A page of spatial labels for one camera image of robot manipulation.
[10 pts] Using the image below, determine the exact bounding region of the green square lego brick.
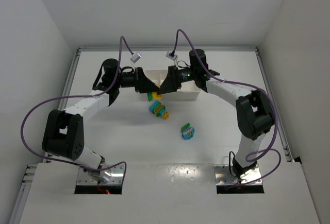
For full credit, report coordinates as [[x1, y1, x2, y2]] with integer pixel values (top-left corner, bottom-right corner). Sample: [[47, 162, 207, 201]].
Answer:
[[147, 93, 153, 102]]

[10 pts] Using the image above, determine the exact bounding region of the yellow curved lego brick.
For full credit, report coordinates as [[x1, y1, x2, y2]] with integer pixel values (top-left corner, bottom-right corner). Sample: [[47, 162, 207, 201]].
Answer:
[[152, 92, 161, 100]]

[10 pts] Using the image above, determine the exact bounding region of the teal green lego stack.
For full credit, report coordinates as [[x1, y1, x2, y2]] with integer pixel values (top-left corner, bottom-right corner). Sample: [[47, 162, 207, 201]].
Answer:
[[181, 123, 195, 140]]

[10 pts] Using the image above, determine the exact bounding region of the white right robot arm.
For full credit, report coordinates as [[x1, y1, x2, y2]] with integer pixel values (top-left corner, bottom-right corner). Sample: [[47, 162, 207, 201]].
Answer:
[[157, 49, 277, 178]]

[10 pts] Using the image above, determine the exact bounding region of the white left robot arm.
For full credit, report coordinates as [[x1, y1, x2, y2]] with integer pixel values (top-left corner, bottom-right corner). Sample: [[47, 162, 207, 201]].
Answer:
[[42, 59, 159, 173]]

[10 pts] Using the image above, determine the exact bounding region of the white divided container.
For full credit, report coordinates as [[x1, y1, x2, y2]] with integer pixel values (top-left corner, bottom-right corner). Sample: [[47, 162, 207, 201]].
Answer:
[[144, 70, 201, 101]]

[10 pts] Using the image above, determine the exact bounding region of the bee lego stack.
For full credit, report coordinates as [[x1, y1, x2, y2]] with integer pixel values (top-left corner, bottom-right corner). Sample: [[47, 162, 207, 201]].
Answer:
[[149, 100, 169, 119]]

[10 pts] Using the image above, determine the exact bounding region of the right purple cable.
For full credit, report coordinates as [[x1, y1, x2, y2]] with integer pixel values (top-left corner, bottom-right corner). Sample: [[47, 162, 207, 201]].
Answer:
[[174, 29, 282, 188]]

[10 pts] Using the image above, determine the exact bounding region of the purple cable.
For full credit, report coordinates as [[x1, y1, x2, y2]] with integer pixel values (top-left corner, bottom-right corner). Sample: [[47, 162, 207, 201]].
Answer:
[[174, 29, 282, 188], [21, 35, 135, 173]]

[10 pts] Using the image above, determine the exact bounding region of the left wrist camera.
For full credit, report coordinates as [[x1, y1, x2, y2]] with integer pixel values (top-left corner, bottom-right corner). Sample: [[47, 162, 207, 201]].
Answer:
[[130, 53, 142, 64]]

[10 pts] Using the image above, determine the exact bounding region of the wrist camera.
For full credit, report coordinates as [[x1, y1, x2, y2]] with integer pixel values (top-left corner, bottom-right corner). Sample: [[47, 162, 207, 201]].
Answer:
[[130, 53, 142, 64], [166, 51, 177, 61]]

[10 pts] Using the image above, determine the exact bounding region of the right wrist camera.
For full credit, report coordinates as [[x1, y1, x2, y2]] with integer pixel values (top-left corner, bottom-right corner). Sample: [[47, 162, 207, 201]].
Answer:
[[166, 51, 177, 61]]

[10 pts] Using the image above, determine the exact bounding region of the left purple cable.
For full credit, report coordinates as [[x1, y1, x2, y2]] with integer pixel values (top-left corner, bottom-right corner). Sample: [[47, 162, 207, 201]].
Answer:
[[21, 35, 135, 173]]

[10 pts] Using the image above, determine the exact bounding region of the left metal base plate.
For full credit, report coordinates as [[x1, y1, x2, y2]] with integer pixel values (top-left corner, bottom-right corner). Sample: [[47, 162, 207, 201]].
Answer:
[[76, 162, 126, 186]]

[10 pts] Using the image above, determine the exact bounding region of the metal base plate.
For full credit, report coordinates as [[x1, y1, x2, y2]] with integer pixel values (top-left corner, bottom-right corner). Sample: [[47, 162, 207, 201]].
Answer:
[[76, 162, 126, 186], [214, 164, 263, 185]]

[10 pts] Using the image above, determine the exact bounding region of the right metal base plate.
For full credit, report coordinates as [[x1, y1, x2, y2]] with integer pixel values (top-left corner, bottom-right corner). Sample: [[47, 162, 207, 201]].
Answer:
[[214, 164, 263, 185]]

